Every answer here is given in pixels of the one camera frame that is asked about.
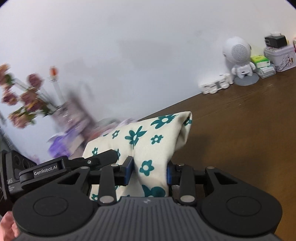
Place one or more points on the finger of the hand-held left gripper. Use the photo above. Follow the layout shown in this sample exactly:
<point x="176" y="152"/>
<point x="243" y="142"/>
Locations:
<point x="101" y="158"/>

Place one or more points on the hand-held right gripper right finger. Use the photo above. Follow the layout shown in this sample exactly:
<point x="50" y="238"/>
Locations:
<point x="169" y="173"/>

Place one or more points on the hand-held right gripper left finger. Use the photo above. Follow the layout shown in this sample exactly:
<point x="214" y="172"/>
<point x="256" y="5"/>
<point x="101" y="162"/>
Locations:
<point x="129" y="171"/>

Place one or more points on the cream green-flowered garment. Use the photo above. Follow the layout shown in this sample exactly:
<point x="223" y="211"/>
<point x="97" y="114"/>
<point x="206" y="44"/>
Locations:
<point x="143" y="139"/>

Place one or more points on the person's left hand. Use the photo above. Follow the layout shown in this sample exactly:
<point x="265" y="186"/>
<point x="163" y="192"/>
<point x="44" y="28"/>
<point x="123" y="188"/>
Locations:
<point x="8" y="228"/>

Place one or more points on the purple tissue pack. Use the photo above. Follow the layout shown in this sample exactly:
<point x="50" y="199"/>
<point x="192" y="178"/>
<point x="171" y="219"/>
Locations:
<point x="64" y="143"/>

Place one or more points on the purple mottled vase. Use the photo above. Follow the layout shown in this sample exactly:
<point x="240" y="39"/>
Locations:
<point x="74" y="111"/>

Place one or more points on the white robot figurine speaker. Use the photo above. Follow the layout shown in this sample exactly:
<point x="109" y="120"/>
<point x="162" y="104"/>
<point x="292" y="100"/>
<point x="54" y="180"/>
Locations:
<point x="238" y="52"/>

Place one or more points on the green and white small boxes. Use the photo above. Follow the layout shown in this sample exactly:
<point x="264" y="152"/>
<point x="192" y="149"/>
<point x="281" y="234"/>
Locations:
<point x="262" y="64"/>

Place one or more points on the small black device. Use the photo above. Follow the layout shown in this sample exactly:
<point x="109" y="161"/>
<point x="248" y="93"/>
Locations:
<point x="276" y="41"/>

